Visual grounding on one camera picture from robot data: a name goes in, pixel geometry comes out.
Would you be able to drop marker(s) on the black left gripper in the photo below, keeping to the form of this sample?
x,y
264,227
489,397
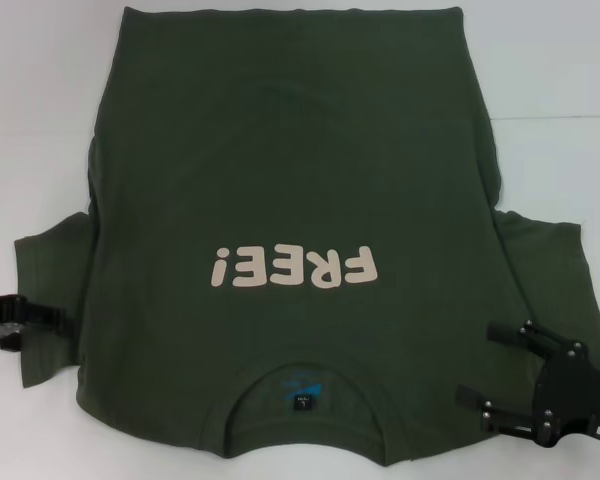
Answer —
x,y
0,310

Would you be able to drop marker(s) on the dark green FREE t-shirt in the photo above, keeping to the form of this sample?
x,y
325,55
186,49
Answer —
x,y
300,175

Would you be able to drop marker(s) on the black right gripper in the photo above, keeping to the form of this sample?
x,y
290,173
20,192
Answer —
x,y
575,400

